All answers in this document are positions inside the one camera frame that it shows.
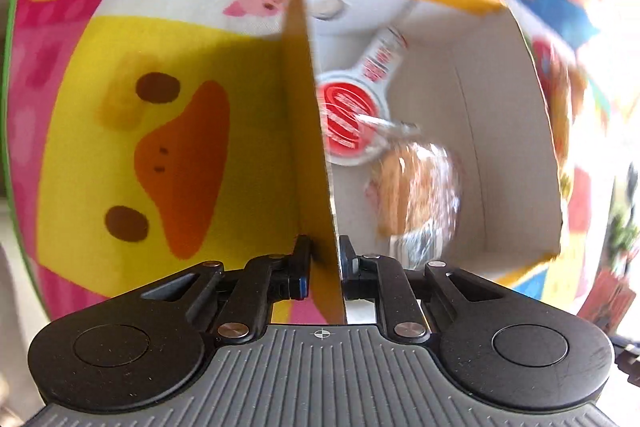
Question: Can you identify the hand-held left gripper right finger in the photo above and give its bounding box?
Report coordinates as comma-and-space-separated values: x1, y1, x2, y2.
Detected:
339, 234, 506, 345

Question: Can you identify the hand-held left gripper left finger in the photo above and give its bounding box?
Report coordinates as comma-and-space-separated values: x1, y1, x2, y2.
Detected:
142, 234, 315, 345

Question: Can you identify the yellow cardboard box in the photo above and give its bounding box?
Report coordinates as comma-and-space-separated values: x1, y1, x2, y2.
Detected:
280, 0, 566, 325

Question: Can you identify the clear wrapped pastry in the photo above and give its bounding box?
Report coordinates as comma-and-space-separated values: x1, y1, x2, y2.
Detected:
367, 122, 463, 270

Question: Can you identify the red and white snack packet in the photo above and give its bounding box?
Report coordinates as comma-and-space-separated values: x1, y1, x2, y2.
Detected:
316, 26, 408, 166

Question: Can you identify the cartoon printed play mat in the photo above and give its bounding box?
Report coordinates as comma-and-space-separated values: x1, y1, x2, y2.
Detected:
2, 0, 621, 325

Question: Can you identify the red object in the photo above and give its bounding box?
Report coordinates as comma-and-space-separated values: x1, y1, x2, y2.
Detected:
582, 269, 637, 333

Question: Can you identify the small round plastic cup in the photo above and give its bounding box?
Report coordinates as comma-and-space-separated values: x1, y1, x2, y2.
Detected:
307, 0, 346, 22

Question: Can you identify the green potted plant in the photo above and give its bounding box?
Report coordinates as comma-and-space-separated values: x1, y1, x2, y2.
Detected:
607, 187, 640, 268

